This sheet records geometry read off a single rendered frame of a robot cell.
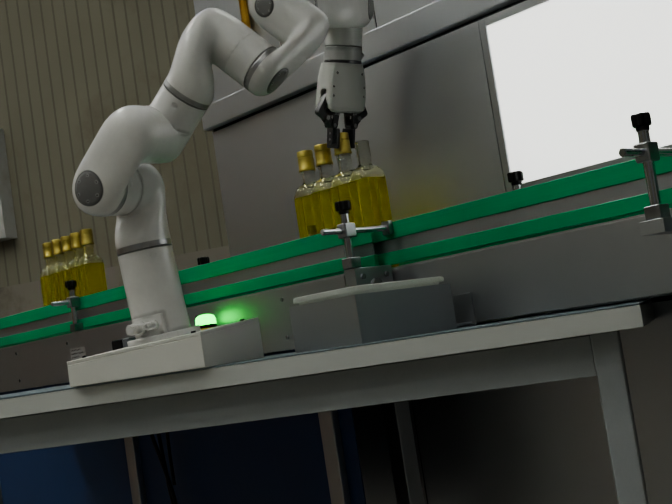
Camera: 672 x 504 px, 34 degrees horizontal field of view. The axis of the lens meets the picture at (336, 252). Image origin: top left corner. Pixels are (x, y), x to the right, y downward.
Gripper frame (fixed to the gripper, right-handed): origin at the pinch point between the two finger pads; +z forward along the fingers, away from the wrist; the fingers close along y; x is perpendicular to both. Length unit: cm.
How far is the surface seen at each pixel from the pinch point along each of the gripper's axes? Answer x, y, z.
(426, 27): 11.1, -12.3, -22.6
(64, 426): -1, 62, 50
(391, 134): 2.7, -11.8, -1.0
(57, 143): -367, -137, 11
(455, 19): 18.8, -12.2, -23.7
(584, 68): 50, -11, -14
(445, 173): 18.3, -11.5, 6.3
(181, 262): -295, -166, 69
